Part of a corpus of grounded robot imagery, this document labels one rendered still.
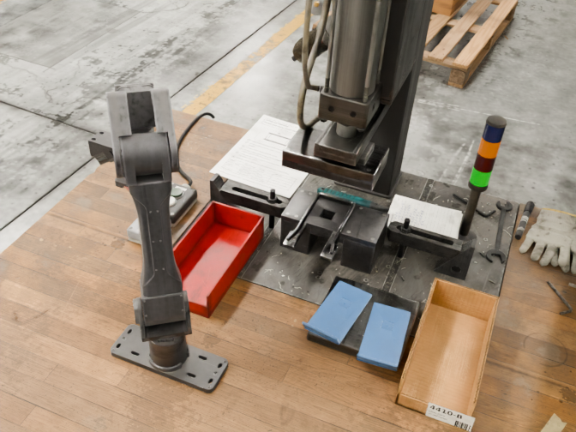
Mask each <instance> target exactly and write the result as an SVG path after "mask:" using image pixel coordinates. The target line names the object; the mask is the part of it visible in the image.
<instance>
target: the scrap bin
mask: <svg viewBox="0 0 576 432"><path fill-rule="evenodd" d="M263 238H264V216H262V215H259V214H256V213H252V212H248V211H245V210H242V209H239V208H236V207H232V206H228V205H226V204H223V203H220V202H216V201H212V202H211V203H210V205H209V206H208V207H207V208H206V210H205V211H204V212H203V213H202V215H201V216H200V217H199V218H198V220H196V222H195V223H194V224H193V225H192V226H191V227H190V229H189V230H188V231H187V233H186V234H185V235H184V236H183V238H182V239H181V240H180V241H179V242H178V244H177V245H176V246H175V248H174V249H173V252H174V257H175V261H176V264H177V267H178V268H179V271H180V274H181V278H182V286H183V291H187V293H188V298H189V311H190V312H192V313H194V314H197V315H201V316H203V317H206V318H208V319H209V318H210V316H211V315H212V313H213V312H214V310H215V309H216V308H217V306H218V305H219V303H220V301H221V300H222V298H223V297H224V295H225V294H226V292H227V291H228V290H229V288H230V287H231V285H232V284H233V282H234V281H235V279H236V278H237V276H238V274H240V272H241V271H242V269H243V267H244V266H245V264H246V263H247V261H248V260H249V258H250V256H252V254H253V253H254V251H255V249H256V248H257V247H258V245H259V244H260V242H261V240H262V239H263Z"/></svg>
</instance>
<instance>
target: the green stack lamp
mask: <svg viewBox="0 0 576 432"><path fill-rule="evenodd" d="M491 173H492V172H488V173H483V172H480V171H477V170H476V169H475V168H474V166H473V168H472V172H471V178H470V182H471V183H472V184H473V185H475V186H478V187H485V186H487V185H488V184H489V179H490V176H491Z"/></svg>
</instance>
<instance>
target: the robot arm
mask: <svg viewBox="0 0 576 432"><path fill-rule="evenodd" d="M105 95H106V102H107V109H108V116H109V123H110V130H111V132H107V131H104V130H100V132H98V133H97V134H96V135H94V136H93V137H92V138H90V139H89V140H88V145H89V150H90V155H91V156H94V158H96V160H97V161H98V162H99V164H100V165H103V164H105V163H107V162H114V163H115V169H116V175H117V177H116V178H115V184H116V186H117V187H119V188H123V187H125V188H126V189H127V190H128V191H129V193H130V194H131V196H132V198H133V201H134V204H135V208H136V212H137V216H138V222H139V229H140V236H141V249H142V258H143V259H142V270H141V279H139V280H140V288H141V298H140V297H137V298H136V299H133V306H134V312H135V324H139V323H140V326H137V325H135V324H131V325H128V326H127V327H126V329H125V330H124V331H123V333H122V334H121V335H120V337H119V338H118V339H117V341H116V342H115V343H114V344H113V346H112V347H111V355H112V356H114V357H116V358H119V359H121V360H124V361H126V362H128V363H132V364H134V365H136V366H139V367H141V368H144V369H147V370H150V371H152V372H154V373H156V374H159V375H162V376H164V377H167V378H170V379H172V380H174V381H178V382H180V383H182V384H184V385H187V386H189V387H193V388H195V389H198V390H200V391H202V392H204V393H212V392H213V391H214V389H215V388H216V386H217V385H218V383H219V381H220V379H221V378H222V376H223V374H224V373H225V371H226V370H227V368H228V361H227V359H226V358H223V357H220V356H217V355H215V354H212V353H210V352H208V351H204V350H202V349H199V348H196V347H194V346H192V345H188V344H186V335H188V334H192V326H191V319H190V311H189V298H188V293H187V291H183V286H182V278H181V274H180V271H179V268H178V267H177V264H176V261H175V257H174V252H173V246H172V237H171V222H170V198H171V190H172V182H171V181H172V176H171V173H172V172H179V160H178V151H177V139H176V133H175V127H174V121H173V115H172V108H171V97H170V91H169V88H168V87H162V88H153V83H152V82H144V83H133V84H122V85H115V92H108V93H105ZM155 127H156V131H155V132H154V128H155ZM141 302H142V304H141ZM142 309H143V311H142ZM143 315H144V318H143ZM220 367H221V368H220ZM210 382H212V383H211V384H210Z"/></svg>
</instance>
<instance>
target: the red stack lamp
mask: <svg viewBox="0 0 576 432"><path fill-rule="evenodd" d="M496 157H497V156H496ZM496 157H495V158H492V159H488V158H484V157H483V156H481V155H480V154H479V153H477V156H476V159H475V162H474V168H475V169H476V170H477V171H480V172H483V173H488V172H492V170H493V168H494V164H495V160H496Z"/></svg>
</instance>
